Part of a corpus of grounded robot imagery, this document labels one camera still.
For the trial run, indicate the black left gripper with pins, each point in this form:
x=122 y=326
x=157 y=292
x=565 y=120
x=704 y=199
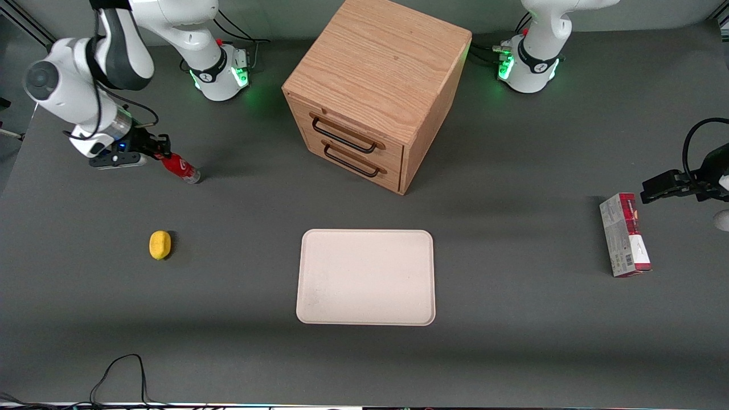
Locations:
x=708 y=181

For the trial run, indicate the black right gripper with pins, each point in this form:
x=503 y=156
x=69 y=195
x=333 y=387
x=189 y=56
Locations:
x=140 y=142

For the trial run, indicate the red coke bottle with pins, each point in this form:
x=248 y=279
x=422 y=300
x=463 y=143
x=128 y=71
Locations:
x=182 y=169

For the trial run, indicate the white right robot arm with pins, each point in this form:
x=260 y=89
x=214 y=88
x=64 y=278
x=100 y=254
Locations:
x=74 y=85

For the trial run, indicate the beige rectangular tray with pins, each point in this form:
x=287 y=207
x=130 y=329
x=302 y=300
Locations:
x=364 y=279

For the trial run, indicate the grey and red carton box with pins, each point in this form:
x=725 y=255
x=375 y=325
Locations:
x=623 y=239

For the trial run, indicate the yellow lemon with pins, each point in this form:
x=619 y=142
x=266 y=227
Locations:
x=160 y=245

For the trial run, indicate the wooden drawer front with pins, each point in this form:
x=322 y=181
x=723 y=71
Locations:
x=393 y=152
x=394 y=181

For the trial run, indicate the wooden drawer cabinet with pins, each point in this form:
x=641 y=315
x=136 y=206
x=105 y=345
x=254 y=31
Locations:
x=381 y=62

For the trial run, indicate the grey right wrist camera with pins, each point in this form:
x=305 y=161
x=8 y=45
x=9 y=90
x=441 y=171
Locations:
x=117 y=161

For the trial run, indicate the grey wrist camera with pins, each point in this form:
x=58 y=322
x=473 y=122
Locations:
x=723 y=221
x=117 y=161

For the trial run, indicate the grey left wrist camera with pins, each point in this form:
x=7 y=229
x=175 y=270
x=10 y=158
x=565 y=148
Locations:
x=723 y=221

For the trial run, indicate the black frame rail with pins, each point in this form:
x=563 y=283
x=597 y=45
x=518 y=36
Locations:
x=25 y=23

